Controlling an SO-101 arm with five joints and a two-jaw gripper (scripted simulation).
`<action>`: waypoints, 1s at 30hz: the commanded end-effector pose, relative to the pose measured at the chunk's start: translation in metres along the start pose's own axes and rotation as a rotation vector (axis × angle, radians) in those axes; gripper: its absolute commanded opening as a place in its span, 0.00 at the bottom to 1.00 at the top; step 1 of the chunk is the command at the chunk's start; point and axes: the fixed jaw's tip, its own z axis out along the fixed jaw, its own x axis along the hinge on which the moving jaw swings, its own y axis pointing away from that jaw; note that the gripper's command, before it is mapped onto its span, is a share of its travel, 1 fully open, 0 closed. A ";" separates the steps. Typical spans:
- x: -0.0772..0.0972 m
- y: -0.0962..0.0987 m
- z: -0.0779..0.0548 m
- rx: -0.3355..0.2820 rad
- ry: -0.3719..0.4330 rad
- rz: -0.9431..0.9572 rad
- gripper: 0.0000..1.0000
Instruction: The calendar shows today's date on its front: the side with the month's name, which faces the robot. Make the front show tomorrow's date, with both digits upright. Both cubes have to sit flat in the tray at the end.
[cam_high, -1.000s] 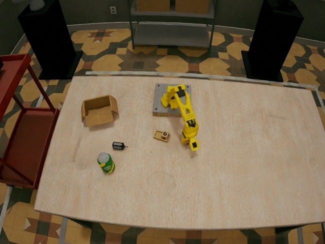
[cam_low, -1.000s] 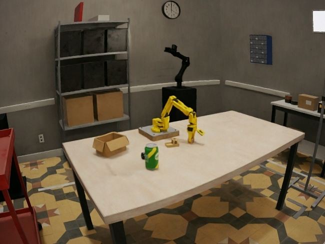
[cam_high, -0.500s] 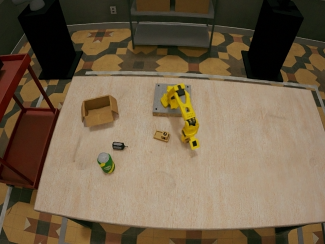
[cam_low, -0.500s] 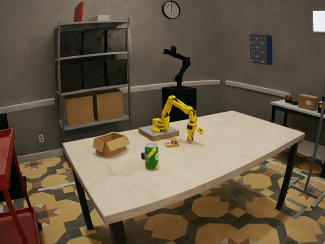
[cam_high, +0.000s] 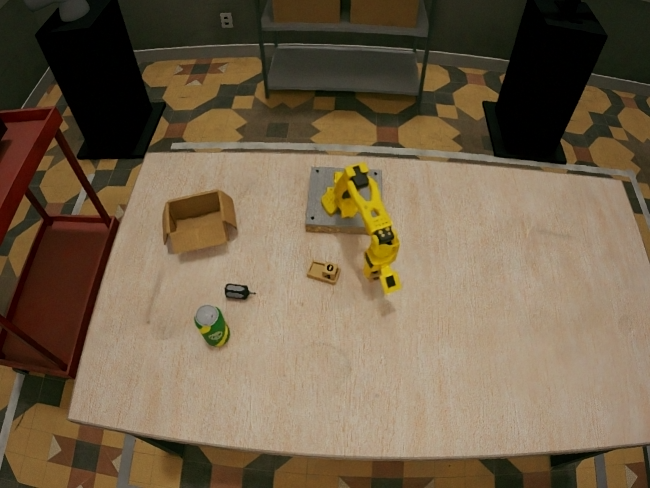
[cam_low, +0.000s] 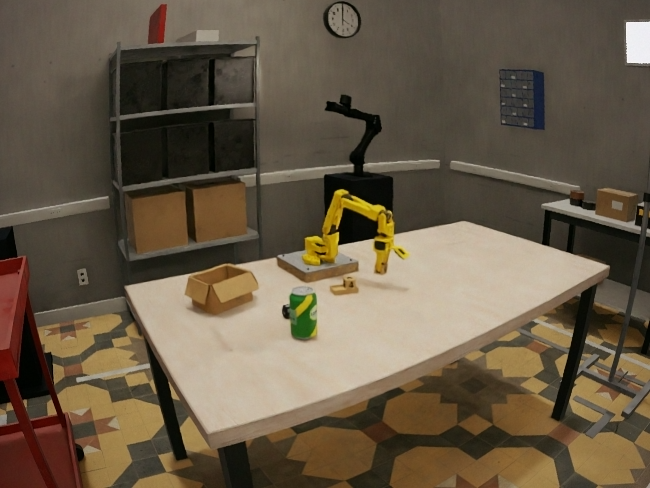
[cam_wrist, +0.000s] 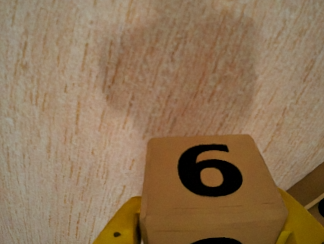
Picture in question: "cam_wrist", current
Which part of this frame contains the tan wooden tray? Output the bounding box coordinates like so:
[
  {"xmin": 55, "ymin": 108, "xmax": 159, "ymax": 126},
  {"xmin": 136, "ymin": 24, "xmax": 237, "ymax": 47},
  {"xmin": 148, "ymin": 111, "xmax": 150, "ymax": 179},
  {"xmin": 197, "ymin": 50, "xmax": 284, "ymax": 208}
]
[{"xmin": 286, "ymin": 162, "xmax": 324, "ymax": 210}]

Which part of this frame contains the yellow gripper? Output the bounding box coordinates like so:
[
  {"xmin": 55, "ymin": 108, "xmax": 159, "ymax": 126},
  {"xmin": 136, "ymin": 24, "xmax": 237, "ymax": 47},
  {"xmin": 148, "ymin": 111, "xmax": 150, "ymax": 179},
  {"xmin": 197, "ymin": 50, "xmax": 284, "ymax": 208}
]
[{"xmin": 92, "ymin": 187, "xmax": 324, "ymax": 244}]

